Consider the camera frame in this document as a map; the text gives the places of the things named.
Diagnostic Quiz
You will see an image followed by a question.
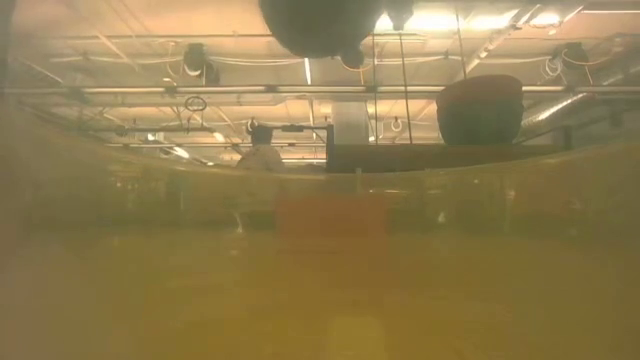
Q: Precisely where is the pink plastic bowl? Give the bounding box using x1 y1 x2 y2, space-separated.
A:
258 0 385 60

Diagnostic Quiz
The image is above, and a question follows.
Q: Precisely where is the teal plastic bowl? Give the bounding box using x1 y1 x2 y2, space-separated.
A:
436 99 526 146

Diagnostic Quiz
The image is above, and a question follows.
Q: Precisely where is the yellow plastic bowl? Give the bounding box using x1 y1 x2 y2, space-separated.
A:
0 97 640 360

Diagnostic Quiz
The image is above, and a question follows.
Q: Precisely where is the person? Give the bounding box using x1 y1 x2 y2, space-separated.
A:
234 123 287 174

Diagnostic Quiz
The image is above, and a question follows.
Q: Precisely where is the ceiling light strip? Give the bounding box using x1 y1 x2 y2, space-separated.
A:
374 7 566 34

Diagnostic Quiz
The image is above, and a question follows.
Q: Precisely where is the long horizontal ceiling pipe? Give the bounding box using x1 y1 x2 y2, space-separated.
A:
0 84 640 97

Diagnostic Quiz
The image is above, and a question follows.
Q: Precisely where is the thin hanging cable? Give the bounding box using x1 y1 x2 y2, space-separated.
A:
398 32 414 146

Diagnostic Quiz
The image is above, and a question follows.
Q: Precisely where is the black hanging cable reel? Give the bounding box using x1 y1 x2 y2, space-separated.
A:
552 42 591 76
182 42 221 86

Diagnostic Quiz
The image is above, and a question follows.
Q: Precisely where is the silver ventilation duct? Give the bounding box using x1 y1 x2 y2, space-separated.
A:
519 64 640 134

